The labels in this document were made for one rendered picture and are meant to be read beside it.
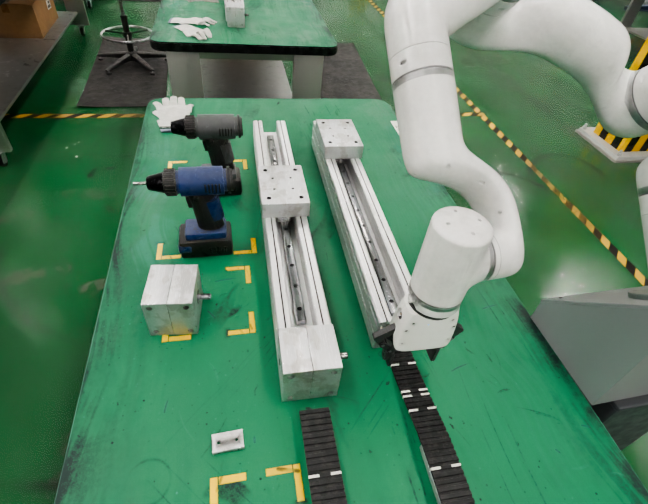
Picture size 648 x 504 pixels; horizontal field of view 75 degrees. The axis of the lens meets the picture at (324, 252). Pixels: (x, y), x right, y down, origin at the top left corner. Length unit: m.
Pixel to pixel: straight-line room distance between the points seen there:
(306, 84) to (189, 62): 0.62
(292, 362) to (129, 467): 0.29
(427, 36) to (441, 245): 0.29
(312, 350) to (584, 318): 0.52
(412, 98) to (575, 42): 0.32
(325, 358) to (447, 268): 0.27
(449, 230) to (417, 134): 0.14
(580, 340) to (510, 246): 0.36
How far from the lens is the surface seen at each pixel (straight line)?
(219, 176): 0.90
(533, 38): 0.85
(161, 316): 0.85
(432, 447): 0.77
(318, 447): 0.73
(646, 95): 0.97
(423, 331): 0.72
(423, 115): 0.63
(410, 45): 0.66
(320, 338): 0.75
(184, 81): 2.48
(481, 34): 0.85
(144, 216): 1.17
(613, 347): 0.91
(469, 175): 0.64
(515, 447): 0.86
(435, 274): 0.61
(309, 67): 2.48
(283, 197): 0.99
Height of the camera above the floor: 1.49
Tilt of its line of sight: 43 degrees down
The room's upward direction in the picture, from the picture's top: 7 degrees clockwise
